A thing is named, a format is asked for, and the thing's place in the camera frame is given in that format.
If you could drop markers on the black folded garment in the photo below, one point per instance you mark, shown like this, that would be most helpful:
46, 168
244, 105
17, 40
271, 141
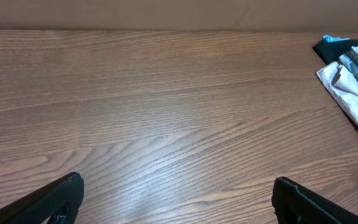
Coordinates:
330, 52

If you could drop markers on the small blue cloth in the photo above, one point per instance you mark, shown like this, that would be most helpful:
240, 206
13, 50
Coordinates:
328, 38

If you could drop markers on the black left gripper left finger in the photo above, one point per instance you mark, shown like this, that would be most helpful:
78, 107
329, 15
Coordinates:
56, 202

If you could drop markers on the beige folded garment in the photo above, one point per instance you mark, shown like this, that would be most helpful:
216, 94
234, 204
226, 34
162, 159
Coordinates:
342, 86

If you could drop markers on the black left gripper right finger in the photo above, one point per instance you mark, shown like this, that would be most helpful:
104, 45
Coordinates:
295, 204

